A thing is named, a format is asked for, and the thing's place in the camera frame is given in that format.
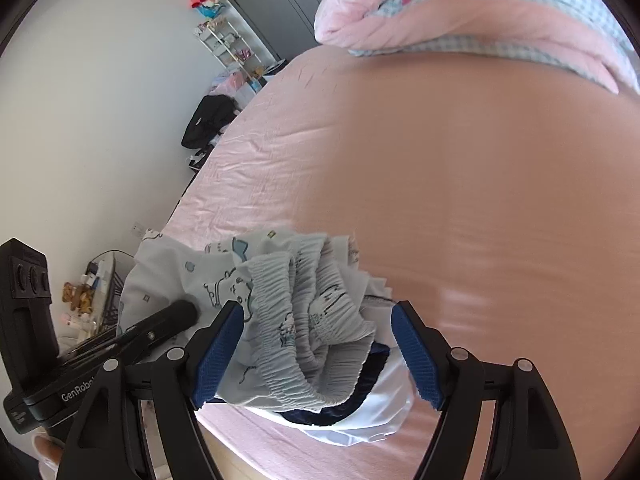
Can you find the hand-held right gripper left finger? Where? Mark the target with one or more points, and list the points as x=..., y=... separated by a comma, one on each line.
x=215, y=355

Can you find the grey door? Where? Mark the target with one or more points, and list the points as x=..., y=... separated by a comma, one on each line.
x=280, y=5

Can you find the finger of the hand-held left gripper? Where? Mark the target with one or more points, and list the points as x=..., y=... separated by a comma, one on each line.
x=170, y=320

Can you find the white folded garment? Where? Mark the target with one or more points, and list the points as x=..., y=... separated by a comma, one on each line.
x=385, y=420

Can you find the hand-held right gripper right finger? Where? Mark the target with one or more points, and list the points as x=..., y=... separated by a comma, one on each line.
x=415, y=355

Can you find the pink bed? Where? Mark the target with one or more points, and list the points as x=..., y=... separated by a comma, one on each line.
x=450, y=185

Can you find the navy blue folded garment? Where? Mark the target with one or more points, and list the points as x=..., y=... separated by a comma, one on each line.
x=372, y=365

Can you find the pink checked folded quilt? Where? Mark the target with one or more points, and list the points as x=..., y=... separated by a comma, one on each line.
x=450, y=15

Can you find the red and blue toy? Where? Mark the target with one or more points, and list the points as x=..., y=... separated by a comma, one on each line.
x=205, y=5

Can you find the brown teddy bear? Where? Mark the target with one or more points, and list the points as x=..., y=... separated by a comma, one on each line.
x=80, y=297

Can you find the glass side table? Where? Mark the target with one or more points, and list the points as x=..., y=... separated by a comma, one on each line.
x=107, y=285

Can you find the black bag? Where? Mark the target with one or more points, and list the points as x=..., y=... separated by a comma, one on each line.
x=207, y=120

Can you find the white cartoon print shorts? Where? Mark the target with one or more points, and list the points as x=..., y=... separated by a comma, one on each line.
x=310, y=300

